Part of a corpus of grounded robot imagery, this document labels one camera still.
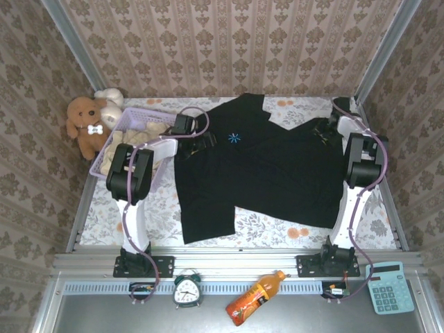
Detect small electronics board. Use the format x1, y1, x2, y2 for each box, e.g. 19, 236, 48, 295
322, 280, 351, 299
130, 282, 157, 296

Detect light blue calculator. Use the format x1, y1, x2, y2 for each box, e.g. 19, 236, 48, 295
364, 261, 416, 315

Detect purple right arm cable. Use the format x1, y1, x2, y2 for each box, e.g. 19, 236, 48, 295
325, 99, 389, 305

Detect slotted grey cable duct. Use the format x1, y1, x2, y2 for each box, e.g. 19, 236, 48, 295
62, 281, 348, 296

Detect white plush toy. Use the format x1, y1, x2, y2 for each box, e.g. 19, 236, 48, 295
94, 87, 125, 129

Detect beige drawstring garment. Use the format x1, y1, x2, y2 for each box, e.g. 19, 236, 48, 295
100, 120, 171, 176

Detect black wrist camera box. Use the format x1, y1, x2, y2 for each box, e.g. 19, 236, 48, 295
333, 96, 352, 115
173, 114, 199, 135

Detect floral print tablecloth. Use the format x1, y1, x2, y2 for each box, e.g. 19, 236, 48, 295
79, 96, 398, 250

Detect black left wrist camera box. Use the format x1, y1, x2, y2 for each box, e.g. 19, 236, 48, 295
173, 114, 199, 135

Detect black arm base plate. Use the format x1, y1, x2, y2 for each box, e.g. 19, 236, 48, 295
113, 255, 175, 278
296, 255, 361, 278

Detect orange juice bottle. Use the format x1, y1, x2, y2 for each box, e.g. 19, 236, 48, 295
225, 270, 287, 327

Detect grey metal shelf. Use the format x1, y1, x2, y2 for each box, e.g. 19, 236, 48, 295
33, 277, 441, 333

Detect black t-shirt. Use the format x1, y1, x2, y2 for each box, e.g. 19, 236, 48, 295
173, 92, 348, 245

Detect aluminium frame post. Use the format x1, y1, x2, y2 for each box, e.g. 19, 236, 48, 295
41, 0, 107, 92
355, 0, 422, 102

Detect aluminium front rail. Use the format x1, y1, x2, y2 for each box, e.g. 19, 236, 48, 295
51, 248, 424, 278

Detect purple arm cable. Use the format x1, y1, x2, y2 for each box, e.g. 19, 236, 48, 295
121, 110, 211, 307
325, 99, 389, 305

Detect aluminium side rail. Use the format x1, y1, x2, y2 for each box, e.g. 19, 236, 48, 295
65, 175, 98, 253
357, 100, 410, 251

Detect purple plastic laundry basket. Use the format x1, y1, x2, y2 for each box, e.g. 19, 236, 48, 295
89, 106, 182, 190

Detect brown plush dog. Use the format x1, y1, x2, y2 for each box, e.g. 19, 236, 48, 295
65, 96, 114, 161

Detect green twin-bell alarm clock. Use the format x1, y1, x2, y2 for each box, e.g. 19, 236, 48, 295
172, 268, 203, 310

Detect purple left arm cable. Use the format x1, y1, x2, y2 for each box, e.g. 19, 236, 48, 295
121, 110, 211, 307

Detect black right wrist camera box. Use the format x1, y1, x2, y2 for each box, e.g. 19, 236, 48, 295
333, 96, 352, 115

